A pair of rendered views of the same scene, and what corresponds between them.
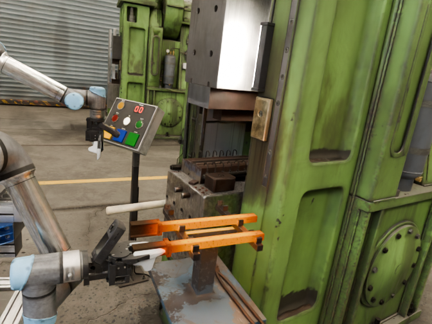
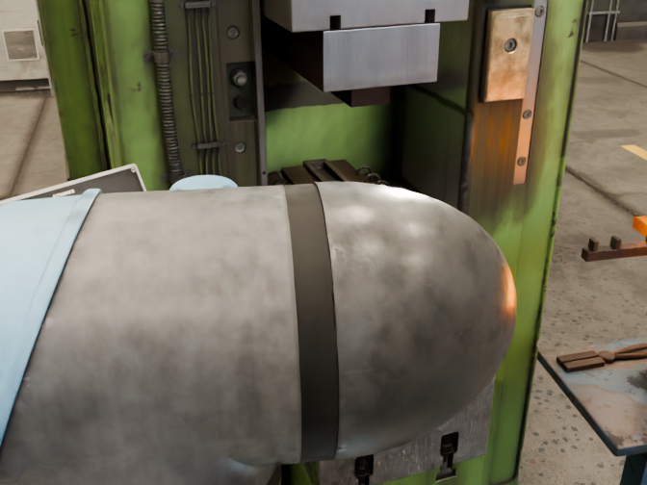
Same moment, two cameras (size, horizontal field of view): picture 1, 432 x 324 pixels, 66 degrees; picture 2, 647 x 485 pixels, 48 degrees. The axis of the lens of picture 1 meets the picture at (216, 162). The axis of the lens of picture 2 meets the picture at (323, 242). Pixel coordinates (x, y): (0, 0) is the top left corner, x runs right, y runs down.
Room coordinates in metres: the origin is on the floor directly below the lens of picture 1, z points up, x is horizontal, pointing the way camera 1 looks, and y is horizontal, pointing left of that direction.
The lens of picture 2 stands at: (1.37, 1.27, 1.57)
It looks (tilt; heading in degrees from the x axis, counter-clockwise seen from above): 26 degrees down; 285
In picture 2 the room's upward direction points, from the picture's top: straight up
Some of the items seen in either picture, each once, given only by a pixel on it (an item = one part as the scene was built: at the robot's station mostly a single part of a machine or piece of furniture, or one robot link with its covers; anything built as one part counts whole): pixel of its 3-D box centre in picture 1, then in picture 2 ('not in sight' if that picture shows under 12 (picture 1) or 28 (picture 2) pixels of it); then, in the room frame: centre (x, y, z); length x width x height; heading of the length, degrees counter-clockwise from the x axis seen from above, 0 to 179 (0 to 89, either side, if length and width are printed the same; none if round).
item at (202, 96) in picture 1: (234, 97); (336, 34); (1.69, -0.05, 1.32); 0.42 x 0.20 x 0.10; 124
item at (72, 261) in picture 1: (73, 266); not in sight; (0.72, 0.32, 0.94); 0.08 x 0.05 x 0.08; 27
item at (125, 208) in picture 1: (144, 206); not in sight; (1.81, 0.39, 0.62); 0.44 x 0.05 x 0.05; 124
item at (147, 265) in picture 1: (148, 260); not in sight; (0.79, 0.15, 0.94); 0.09 x 0.03 x 0.06; 114
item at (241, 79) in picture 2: not in sight; (241, 90); (1.83, 0.10, 1.24); 0.03 x 0.03 x 0.07; 34
